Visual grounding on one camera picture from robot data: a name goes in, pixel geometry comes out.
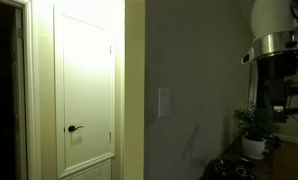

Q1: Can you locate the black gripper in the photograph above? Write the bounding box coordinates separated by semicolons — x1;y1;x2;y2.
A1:
256;54;298;124

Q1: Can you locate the white light switch plate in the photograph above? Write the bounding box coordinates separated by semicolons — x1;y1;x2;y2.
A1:
158;87;172;118

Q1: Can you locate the green leafy plant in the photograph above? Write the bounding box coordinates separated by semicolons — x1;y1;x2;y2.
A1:
232;102;278;142

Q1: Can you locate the white plant pot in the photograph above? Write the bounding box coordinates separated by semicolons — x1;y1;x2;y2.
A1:
240;134;267;160

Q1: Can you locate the white closed panel door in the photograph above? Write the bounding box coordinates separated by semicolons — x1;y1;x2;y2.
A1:
53;4;117;180

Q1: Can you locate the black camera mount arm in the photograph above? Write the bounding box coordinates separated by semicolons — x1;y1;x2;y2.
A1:
284;103;298;118

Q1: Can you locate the white background door frame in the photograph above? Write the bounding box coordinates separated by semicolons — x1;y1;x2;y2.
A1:
248;63;259;109

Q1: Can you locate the black lever door handle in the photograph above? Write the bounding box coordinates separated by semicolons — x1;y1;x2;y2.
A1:
67;124;85;133

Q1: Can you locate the white door frame trim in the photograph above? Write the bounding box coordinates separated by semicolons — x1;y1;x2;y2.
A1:
5;0;42;180

